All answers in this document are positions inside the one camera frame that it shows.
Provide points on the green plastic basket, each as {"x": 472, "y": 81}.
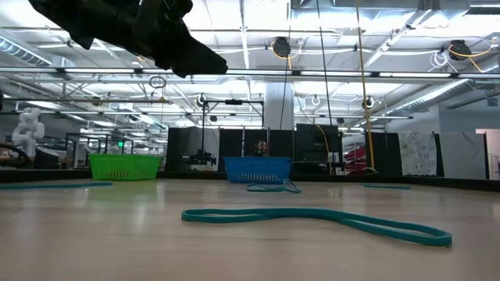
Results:
{"x": 125, "y": 167}

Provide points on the black camera stand rig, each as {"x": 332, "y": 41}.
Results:
{"x": 233, "y": 102}

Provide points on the grey hanging cloth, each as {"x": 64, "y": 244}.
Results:
{"x": 463, "y": 156}

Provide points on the person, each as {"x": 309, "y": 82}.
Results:
{"x": 262, "y": 148}

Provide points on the blue plastic basket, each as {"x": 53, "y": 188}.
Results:
{"x": 258, "y": 169}

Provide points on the black aluminium table frame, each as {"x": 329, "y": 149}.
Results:
{"x": 187, "y": 174}

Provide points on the white floral cloth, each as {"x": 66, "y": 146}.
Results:
{"x": 418, "y": 152}

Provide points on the blue rubber band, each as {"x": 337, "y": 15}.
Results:
{"x": 273, "y": 190}
{"x": 58, "y": 185}
{"x": 386, "y": 186}
{"x": 185, "y": 215}

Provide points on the white building column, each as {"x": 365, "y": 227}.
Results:
{"x": 279, "y": 105}

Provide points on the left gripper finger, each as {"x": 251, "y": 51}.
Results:
{"x": 195, "y": 48}
{"x": 187, "y": 66}

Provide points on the black bin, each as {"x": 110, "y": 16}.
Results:
{"x": 47, "y": 158}

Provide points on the black partition panel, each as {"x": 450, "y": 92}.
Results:
{"x": 390, "y": 156}
{"x": 312, "y": 144}
{"x": 176, "y": 148}
{"x": 281, "y": 142}

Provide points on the white robot figure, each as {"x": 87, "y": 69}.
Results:
{"x": 27, "y": 132}

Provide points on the long ceiling light bar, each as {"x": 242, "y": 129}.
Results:
{"x": 273, "y": 72}

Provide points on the black workstation frame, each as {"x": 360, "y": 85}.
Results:
{"x": 97, "y": 134}

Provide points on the red rack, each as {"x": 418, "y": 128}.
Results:
{"x": 355, "y": 160}

